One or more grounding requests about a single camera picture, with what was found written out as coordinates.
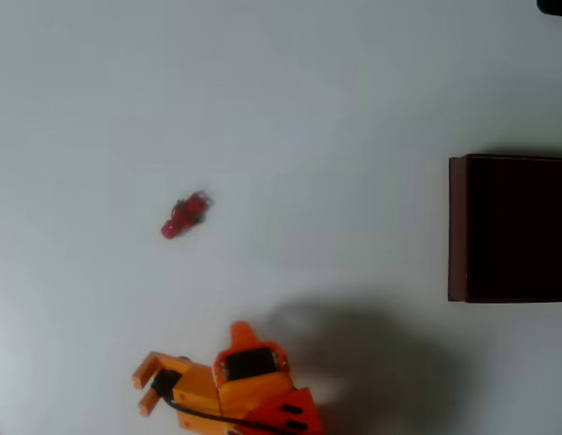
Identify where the black camera cable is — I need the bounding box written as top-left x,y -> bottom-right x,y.
160,389 -> 282,431

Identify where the light orange camera bracket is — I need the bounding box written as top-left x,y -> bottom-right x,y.
131,351 -> 191,418

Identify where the dark brown box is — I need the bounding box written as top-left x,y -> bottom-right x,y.
447,153 -> 562,304

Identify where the small red toy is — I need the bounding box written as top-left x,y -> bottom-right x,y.
160,189 -> 215,241

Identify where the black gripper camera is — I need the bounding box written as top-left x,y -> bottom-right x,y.
150,367 -> 182,402

